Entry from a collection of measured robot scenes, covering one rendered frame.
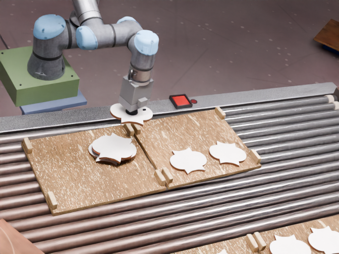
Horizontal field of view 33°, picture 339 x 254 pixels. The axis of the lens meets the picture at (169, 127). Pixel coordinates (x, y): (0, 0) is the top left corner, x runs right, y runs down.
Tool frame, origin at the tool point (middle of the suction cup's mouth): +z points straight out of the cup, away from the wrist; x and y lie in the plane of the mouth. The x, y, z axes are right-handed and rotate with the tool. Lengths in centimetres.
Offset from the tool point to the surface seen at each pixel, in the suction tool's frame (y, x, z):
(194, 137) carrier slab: 30.8, -7.4, 18.4
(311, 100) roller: 101, -15, 20
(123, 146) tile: -1.2, -1.0, 13.9
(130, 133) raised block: 8.4, 5.7, 16.7
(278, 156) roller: 55, -32, 20
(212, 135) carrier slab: 37.7, -10.3, 18.4
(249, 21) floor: 287, 146, 112
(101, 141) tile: -6.5, 5.4, 13.9
